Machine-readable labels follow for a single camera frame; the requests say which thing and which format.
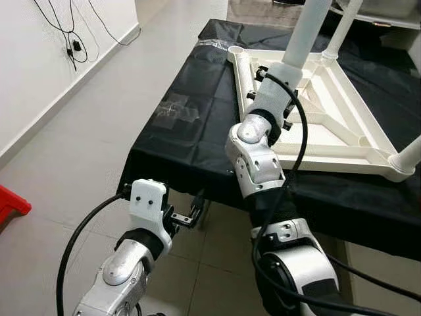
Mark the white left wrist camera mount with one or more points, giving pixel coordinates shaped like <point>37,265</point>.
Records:
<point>150,210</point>

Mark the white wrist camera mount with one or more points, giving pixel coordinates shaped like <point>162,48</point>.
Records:
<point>273,95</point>
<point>150,210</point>

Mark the stone ledge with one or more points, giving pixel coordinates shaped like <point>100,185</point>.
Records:
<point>263,10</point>

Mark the black tablecloth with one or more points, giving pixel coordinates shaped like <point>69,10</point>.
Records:
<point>177,151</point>

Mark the red plastic stool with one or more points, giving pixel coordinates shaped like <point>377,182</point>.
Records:
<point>12,204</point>

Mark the black power adapter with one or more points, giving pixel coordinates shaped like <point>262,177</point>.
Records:
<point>77,46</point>

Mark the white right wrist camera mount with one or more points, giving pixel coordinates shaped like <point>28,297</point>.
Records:
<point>273,95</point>

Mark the white plastic table top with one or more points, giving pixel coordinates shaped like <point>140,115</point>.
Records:
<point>342,118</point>

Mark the clear plastic bag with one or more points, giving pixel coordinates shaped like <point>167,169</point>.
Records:
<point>176,110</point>

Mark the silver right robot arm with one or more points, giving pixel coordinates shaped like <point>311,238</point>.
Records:
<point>256,164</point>

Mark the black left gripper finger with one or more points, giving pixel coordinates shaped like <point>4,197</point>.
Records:
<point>197,205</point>

